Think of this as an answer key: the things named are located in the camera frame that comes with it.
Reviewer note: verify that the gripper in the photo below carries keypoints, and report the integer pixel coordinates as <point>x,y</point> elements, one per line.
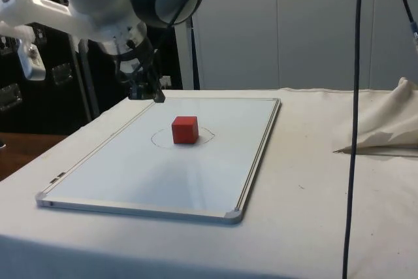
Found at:
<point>137,66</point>

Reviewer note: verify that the red cube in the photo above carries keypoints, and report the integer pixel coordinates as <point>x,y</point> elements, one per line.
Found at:
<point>185,130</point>

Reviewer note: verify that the flat whiteboard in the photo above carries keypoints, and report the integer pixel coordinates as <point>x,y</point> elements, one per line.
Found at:
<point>156,174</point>

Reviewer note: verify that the black cabinet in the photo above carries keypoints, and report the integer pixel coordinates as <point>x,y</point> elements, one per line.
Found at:
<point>39,106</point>

